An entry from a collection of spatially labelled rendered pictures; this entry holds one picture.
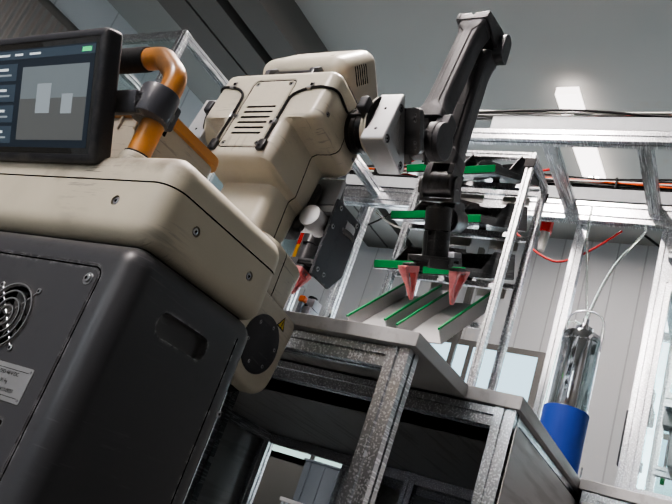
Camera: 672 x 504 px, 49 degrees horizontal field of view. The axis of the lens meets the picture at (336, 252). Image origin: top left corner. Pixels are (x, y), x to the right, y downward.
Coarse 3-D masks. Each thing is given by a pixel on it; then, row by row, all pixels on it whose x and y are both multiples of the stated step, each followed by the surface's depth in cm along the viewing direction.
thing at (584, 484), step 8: (584, 480) 209; (584, 488) 208; (592, 488) 207; (600, 488) 206; (608, 488) 205; (616, 488) 204; (584, 496) 208; (592, 496) 207; (600, 496) 206; (608, 496) 204; (616, 496) 203; (624, 496) 202; (632, 496) 202; (640, 496) 201; (648, 496) 200
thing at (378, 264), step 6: (408, 246) 220; (402, 252) 218; (408, 252) 220; (414, 252) 222; (420, 252) 225; (396, 258) 215; (402, 258) 218; (378, 264) 207; (384, 264) 205; (390, 264) 204; (396, 264) 203; (402, 264) 201; (420, 270) 202
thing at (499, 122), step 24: (504, 120) 287; (528, 120) 282; (552, 120) 278; (576, 120) 273; (600, 120) 269; (624, 120) 264; (648, 120) 260; (552, 192) 320; (576, 192) 315; (600, 192) 310; (624, 192) 306
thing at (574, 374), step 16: (576, 336) 256; (592, 336) 256; (560, 352) 258; (576, 352) 254; (592, 352) 254; (560, 368) 254; (576, 368) 251; (592, 368) 253; (560, 384) 251; (576, 384) 249; (592, 384) 252; (560, 400) 248; (576, 400) 247
